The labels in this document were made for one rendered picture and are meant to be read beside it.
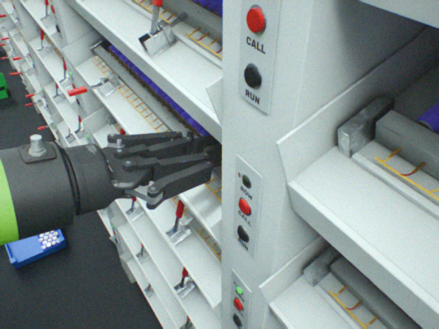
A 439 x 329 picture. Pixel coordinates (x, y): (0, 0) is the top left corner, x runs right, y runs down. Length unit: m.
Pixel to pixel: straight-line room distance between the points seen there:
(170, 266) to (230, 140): 0.61
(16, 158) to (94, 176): 0.07
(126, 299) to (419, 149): 1.33
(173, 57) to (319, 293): 0.32
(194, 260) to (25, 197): 0.39
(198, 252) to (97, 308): 0.86
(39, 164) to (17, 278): 1.33
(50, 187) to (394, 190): 0.30
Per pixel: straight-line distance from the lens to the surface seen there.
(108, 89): 0.82
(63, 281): 1.64
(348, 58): 0.30
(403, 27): 0.34
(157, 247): 0.98
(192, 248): 0.73
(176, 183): 0.44
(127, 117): 0.74
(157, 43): 0.51
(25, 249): 1.76
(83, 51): 0.96
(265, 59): 0.29
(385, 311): 0.43
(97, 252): 1.68
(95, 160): 0.42
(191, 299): 0.89
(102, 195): 0.42
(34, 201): 0.40
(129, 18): 0.62
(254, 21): 0.28
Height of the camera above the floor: 1.29
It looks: 40 degrees down
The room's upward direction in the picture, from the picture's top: straight up
